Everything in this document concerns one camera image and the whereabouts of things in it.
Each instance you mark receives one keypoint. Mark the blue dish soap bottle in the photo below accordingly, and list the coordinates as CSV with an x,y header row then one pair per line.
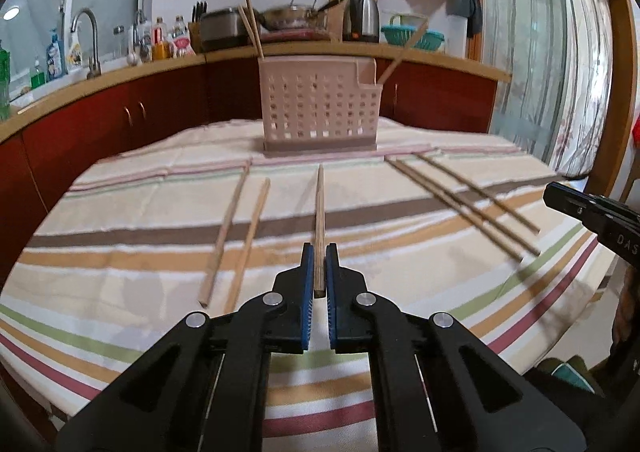
x,y
54,60

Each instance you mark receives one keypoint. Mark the steel wok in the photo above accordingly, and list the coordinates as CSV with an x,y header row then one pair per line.
x,y
290,23

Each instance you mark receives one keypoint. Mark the clear glass jar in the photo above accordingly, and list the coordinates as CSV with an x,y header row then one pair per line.
x,y
118,42

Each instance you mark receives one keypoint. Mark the striped tablecloth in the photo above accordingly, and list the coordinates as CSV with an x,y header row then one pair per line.
x,y
150,212

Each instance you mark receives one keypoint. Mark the red base cabinets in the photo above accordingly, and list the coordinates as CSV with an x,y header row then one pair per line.
x,y
150,102

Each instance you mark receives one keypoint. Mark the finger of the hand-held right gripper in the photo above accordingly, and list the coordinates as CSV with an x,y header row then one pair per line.
x,y
575,204

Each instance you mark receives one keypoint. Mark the amber oil bottle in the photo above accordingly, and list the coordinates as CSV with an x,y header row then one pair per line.
x,y
161,50

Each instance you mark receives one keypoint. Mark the teal plastic colander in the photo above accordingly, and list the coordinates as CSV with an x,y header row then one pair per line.
x,y
430,40

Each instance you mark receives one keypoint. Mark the white spray bottle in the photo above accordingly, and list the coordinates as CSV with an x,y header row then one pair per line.
x,y
75,52

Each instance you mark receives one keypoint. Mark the pink perforated utensil holder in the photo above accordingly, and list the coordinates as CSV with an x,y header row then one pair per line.
x,y
320,67

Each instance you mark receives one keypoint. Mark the steel kitchen faucet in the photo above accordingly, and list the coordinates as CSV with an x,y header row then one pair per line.
x,y
92,57

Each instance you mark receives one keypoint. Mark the beige kitchen countertop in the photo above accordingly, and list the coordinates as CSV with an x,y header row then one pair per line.
x,y
325,48

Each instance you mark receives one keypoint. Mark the grey rice cooker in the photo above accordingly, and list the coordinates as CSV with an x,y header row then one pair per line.
x,y
222,30

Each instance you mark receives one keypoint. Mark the sliding glass door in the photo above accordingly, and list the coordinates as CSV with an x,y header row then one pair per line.
x,y
525,57

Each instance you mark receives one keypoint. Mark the glass wok lid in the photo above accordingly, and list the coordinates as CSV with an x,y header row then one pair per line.
x,y
295,7

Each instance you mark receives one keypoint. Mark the small green detergent bottle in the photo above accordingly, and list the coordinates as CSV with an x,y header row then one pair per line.
x,y
37,80

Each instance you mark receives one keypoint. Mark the red induction cooker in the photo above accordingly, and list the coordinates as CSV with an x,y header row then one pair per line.
x,y
300,35

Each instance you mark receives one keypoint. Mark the knife block with black knives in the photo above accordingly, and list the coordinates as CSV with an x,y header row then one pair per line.
x,y
199,12

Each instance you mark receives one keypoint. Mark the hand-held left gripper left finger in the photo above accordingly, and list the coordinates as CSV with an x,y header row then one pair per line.
x,y
306,292

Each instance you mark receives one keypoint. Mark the light wooden chopstick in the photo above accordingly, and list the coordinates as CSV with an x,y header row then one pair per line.
x,y
248,32
320,212
404,50
248,242
454,209
226,232
253,22
479,192
466,206

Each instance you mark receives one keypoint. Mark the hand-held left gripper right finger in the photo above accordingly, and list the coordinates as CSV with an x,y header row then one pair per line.
x,y
334,292

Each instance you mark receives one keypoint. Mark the steel electric kettle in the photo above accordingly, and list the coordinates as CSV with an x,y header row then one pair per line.
x,y
362,17

